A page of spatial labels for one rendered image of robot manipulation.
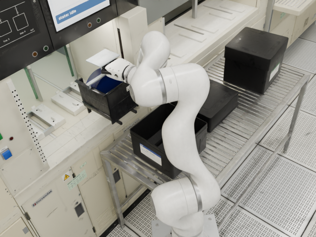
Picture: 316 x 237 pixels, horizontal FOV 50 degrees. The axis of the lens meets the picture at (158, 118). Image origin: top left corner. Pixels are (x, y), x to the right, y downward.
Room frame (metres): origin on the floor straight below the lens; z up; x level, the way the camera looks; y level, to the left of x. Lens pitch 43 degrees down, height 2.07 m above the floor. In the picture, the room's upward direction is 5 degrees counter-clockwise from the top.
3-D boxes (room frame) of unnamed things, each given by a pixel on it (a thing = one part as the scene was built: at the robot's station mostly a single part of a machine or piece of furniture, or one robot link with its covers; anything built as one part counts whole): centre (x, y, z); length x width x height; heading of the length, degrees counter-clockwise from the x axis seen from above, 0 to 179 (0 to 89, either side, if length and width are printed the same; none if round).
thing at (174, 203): (0.63, -0.04, 1.07); 0.19 x 0.12 x 0.24; 103
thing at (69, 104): (1.52, 0.45, 0.89); 0.22 x 0.21 x 0.04; 47
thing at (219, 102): (1.48, -0.27, 0.83); 0.29 x 0.29 x 0.13; 45
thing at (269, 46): (1.75, -0.63, 0.89); 0.29 x 0.29 x 0.25; 50
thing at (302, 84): (1.46, -0.34, 0.38); 1.30 x 0.60 x 0.76; 137
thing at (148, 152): (1.17, -0.05, 0.85); 0.28 x 0.28 x 0.17; 45
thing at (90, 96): (1.30, 0.22, 1.11); 0.24 x 0.20 x 0.32; 136
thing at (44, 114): (1.33, 0.64, 0.89); 0.22 x 0.21 x 0.04; 47
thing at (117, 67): (1.23, 0.14, 1.24); 0.11 x 0.10 x 0.07; 47
